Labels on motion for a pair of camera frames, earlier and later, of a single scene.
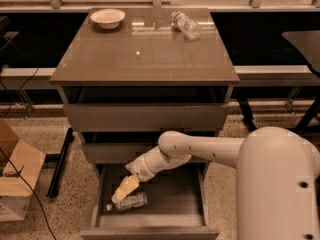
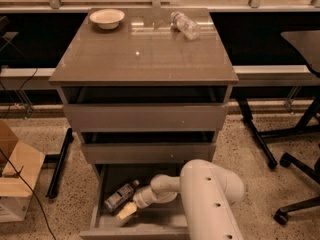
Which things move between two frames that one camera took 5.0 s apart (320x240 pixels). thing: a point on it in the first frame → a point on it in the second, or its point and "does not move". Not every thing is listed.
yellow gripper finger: (129, 184) → (128, 210)
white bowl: (108, 18) does not move
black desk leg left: (55, 161) does not move
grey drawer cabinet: (128, 75) does not move
